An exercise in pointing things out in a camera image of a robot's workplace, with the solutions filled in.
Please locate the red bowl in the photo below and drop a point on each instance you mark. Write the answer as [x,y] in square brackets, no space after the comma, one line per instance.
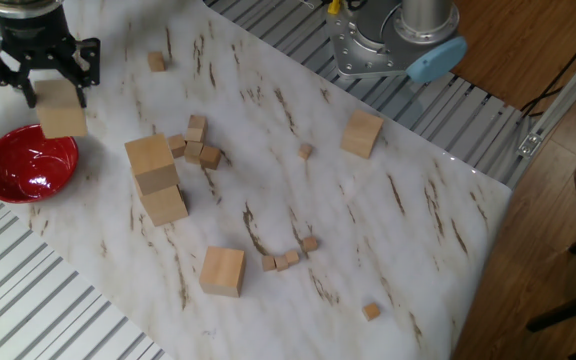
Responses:
[28,165]

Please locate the marble pattern board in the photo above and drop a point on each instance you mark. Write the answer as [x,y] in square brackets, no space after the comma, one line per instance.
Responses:
[343,225]

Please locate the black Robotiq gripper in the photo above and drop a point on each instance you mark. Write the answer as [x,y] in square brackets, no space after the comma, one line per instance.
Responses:
[33,35]

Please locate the aluminium frame profile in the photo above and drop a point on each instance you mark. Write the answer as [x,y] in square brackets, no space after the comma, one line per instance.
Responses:
[563,107]

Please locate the small wooden cube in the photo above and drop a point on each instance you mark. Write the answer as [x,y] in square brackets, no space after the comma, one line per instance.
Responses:
[310,244]
[268,263]
[292,257]
[281,263]
[305,151]
[371,311]

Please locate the medium wooden cube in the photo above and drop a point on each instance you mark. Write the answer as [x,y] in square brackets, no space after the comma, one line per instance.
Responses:
[178,146]
[197,122]
[194,152]
[210,157]
[156,61]
[194,135]

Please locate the black stand leg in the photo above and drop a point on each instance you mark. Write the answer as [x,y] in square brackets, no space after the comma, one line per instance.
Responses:
[568,307]

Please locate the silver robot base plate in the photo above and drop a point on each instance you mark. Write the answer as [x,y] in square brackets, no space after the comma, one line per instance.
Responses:
[363,57]

